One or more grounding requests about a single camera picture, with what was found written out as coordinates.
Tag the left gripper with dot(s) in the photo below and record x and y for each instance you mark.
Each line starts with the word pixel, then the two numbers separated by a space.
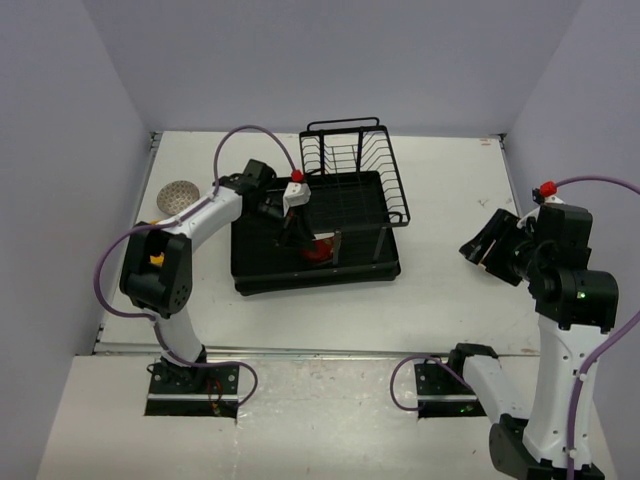
pixel 295 234

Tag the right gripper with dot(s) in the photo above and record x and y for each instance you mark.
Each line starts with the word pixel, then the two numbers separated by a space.
pixel 503 226

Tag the red bowl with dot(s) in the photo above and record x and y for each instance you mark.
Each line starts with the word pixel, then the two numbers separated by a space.
pixel 322 249

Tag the brown patterned white bowl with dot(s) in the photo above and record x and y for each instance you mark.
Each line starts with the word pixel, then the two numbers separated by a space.
pixel 176 196

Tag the yellow bowl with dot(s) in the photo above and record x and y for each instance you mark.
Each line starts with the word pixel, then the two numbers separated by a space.
pixel 157 260

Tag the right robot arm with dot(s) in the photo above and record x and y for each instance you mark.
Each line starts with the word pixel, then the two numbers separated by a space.
pixel 549 250

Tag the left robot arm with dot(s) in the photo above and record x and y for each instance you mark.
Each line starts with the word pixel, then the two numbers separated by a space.
pixel 157 270

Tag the black drip tray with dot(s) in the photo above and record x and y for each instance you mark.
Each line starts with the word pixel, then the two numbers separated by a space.
pixel 259 266

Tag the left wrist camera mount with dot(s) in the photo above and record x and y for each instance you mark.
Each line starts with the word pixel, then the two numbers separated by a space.
pixel 295 195

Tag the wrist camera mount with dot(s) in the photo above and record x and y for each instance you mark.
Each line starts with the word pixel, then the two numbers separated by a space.
pixel 295 195
pixel 539 200

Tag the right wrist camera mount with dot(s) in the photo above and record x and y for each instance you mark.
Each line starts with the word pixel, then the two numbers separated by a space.
pixel 539 200

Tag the black wire dish rack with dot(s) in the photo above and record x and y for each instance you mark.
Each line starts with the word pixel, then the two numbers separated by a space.
pixel 357 192

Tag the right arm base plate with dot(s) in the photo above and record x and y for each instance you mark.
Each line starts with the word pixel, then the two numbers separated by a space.
pixel 440 388

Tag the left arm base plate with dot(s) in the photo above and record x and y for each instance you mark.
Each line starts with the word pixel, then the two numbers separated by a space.
pixel 187 392

